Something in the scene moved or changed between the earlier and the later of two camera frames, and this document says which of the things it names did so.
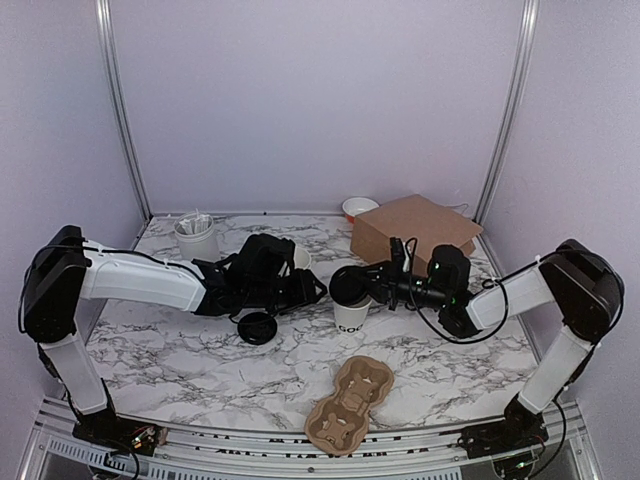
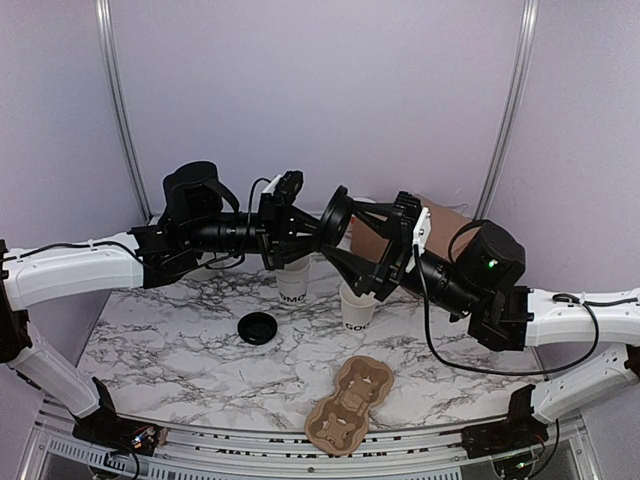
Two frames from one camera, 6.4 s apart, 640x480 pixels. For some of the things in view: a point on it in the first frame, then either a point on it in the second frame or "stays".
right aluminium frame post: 525,40 stays
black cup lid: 349,285 -> 336,219
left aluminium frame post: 108,42 stays
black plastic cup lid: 257,328 stays
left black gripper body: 264,295 -> 269,232
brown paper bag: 428,223 stays
